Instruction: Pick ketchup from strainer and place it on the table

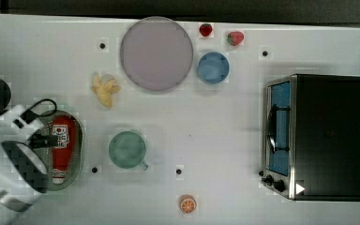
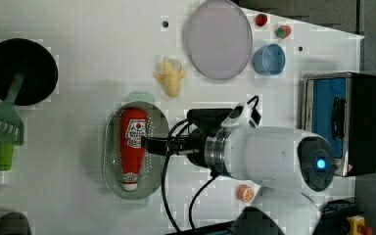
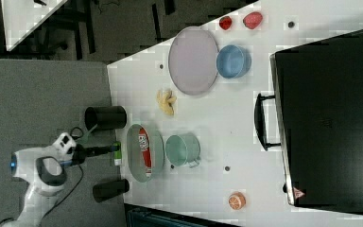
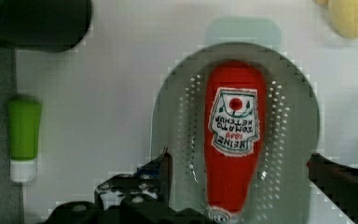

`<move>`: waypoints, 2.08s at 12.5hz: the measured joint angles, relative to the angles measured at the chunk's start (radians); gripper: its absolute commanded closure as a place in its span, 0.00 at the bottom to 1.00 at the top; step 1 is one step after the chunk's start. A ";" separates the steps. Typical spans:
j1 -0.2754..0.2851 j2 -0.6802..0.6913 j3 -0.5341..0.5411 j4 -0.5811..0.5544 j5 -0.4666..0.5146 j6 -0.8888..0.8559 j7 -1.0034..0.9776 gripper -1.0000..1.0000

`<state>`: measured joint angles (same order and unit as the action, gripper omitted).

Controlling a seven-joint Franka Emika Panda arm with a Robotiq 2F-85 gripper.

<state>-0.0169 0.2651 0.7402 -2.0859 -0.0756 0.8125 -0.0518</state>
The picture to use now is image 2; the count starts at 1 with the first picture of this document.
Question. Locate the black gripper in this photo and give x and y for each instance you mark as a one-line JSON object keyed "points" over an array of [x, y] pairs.
{"points": [[206, 123]]}

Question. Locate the red plush ketchup bottle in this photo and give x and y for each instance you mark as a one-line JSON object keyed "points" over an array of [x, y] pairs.
{"points": [[132, 128]]}

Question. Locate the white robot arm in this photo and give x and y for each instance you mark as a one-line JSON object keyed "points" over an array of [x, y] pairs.
{"points": [[291, 166]]}

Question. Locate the green oval strainer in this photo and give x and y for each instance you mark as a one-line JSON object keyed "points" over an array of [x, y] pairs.
{"points": [[149, 179]]}

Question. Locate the yellow plush peeled banana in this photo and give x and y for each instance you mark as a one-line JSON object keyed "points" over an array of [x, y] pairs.
{"points": [[170, 78]]}

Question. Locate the orange slice toy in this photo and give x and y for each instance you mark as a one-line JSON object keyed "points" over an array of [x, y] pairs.
{"points": [[245, 193]]}

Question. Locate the lilac round plate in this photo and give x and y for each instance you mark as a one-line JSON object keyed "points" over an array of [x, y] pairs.
{"points": [[219, 39]]}

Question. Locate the blue plastic cup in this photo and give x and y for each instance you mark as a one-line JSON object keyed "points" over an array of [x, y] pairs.
{"points": [[269, 60]]}

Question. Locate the green squeeze bottle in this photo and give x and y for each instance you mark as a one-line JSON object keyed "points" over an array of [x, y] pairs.
{"points": [[6, 159]]}

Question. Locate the green slotted spatula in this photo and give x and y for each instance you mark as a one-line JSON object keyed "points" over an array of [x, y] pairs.
{"points": [[11, 124]]}

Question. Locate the grey object at corner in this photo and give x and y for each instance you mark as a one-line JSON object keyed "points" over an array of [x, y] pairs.
{"points": [[14, 223]]}

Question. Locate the strawberry toy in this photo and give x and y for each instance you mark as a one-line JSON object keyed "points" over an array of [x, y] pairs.
{"points": [[283, 31]]}

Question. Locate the black round pan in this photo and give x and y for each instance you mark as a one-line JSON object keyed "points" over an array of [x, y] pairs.
{"points": [[35, 63]]}

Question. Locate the toaster oven with blue door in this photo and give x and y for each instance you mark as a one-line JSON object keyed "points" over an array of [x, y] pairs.
{"points": [[341, 107]]}

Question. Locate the yellow red emergency button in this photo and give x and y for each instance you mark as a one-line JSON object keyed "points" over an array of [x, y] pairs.
{"points": [[358, 226]]}

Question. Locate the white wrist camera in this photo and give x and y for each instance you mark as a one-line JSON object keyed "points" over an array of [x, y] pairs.
{"points": [[244, 114]]}

